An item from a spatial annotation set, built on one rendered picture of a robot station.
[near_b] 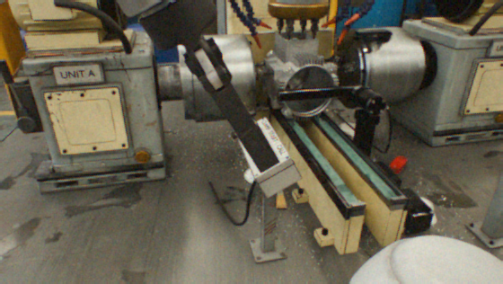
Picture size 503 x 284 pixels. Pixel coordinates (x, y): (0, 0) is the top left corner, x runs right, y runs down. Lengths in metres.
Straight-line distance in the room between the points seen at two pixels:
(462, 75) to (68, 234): 1.18
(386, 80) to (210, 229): 0.66
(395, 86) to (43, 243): 1.02
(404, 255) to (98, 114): 0.81
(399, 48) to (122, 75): 0.78
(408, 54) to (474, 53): 0.21
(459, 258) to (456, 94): 1.01
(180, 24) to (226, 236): 0.59
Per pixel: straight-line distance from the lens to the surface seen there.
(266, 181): 0.61
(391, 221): 0.84
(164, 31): 0.37
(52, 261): 0.91
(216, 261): 0.81
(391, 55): 1.16
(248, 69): 0.99
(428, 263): 0.32
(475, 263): 0.34
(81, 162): 1.06
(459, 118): 1.37
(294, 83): 1.27
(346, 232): 0.80
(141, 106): 0.98
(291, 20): 1.09
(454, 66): 1.27
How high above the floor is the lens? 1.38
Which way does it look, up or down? 29 degrees down
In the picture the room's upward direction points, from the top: straight up
